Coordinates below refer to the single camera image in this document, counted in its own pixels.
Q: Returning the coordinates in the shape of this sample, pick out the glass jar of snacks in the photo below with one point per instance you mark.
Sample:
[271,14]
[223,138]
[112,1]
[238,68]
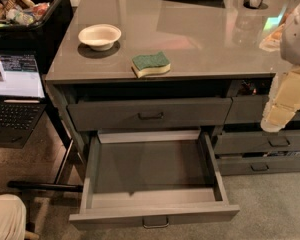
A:
[271,42]

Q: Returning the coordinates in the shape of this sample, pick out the green yellow sponge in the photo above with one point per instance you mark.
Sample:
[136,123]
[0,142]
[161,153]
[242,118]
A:
[152,64]

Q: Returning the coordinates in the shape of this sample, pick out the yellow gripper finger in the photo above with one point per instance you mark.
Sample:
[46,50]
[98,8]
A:
[291,90]

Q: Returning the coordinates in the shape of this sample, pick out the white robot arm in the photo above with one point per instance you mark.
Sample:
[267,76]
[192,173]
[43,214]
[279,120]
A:
[284,94]

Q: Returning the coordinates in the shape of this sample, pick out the person's beige trouser knee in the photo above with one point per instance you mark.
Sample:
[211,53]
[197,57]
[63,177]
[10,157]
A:
[12,217]

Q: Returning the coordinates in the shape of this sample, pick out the grey drawer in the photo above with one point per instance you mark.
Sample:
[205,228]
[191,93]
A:
[152,184]
[254,142]
[249,109]
[259,165]
[142,114]

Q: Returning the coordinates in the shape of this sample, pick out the black laptop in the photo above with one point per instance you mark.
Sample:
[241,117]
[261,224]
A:
[21,98]

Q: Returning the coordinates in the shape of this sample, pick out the white paper bowl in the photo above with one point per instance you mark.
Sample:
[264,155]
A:
[100,37]

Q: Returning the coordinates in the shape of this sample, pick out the black bin of snacks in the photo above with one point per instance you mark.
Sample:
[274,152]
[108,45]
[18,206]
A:
[34,25]

